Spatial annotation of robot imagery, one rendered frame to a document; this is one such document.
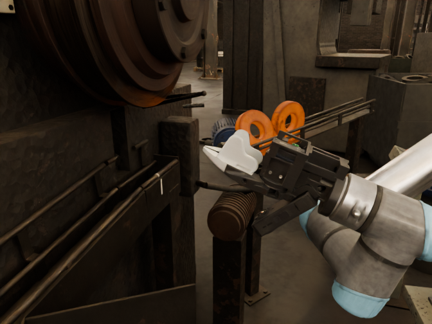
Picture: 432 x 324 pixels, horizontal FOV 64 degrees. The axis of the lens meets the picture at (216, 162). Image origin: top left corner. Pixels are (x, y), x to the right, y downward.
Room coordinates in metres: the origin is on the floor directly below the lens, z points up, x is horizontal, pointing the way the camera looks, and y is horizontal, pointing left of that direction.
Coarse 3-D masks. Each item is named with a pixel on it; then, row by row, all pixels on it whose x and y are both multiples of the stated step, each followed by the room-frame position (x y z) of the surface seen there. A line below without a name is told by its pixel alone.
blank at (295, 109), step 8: (280, 104) 1.29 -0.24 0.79; (288, 104) 1.28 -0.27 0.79; (296, 104) 1.31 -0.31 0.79; (280, 112) 1.26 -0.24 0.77; (288, 112) 1.28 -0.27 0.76; (296, 112) 1.31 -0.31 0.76; (304, 112) 1.34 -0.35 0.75; (272, 120) 1.27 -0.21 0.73; (280, 120) 1.26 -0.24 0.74; (296, 120) 1.32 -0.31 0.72; (304, 120) 1.34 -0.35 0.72; (280, 128) 1.26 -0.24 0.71; (288, 128) 1.32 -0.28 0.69
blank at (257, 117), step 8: (248, 112) 1.23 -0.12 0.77; (256, 112) 1.25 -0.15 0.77; (240, 120) 1.20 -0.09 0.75; (248, 120) 1.22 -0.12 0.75; (256, 120) 1.24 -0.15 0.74; (264, 120) 1.25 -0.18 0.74; (240, 128) 1.18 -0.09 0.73; (248, 128) 1.20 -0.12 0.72; (264, 128) 1.24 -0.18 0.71; (272, 128) 1.25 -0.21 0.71; (264, 136) 1.22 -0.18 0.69; (272, 136) 1.24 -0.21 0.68; (264, 144) 1.20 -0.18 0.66
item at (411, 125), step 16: (368, 80) 2.99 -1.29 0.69; (384, 80) 2.67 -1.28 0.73; (400, 80) 3.13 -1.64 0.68; (416, 80) 2.73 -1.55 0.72; (368, 96) 2.94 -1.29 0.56; (384, 96) 2.63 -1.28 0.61; (400, 96) 2.38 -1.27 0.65; (416, 96) 2.34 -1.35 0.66; (384, 112) 2.58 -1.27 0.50; (400, 112) 2.36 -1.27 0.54; (416, 112) 2.34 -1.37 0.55; (368, 128) 2.84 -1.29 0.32; (384, 128) 2.54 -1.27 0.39; (400, 128) 2.34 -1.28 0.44; (416, 128) 2.34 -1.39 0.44; (368, 144) 2.79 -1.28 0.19; (384, 144) 2.50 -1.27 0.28; (400, 144) 2.35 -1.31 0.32; (384, 160) 2.45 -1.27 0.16
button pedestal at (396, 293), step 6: (396, 150) 1.28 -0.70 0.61; (390, 156) 1.31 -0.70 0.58; (396, 156) 1.25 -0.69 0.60; (414, 198) 1.16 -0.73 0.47; (402, 276) 1.16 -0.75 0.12; (402, 282) 1.26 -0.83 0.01; (396, 288) 1.16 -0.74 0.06; (402, 288) 1.22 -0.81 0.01; (396, 294) 1.16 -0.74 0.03; (390, 300) 1.15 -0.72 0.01; (396, 300) 1.15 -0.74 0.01; (402, 300) 1.15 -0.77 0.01; (390, 306) 1.12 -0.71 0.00; (396, 306) 1.12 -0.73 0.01; (402, 306) 1.12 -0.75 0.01
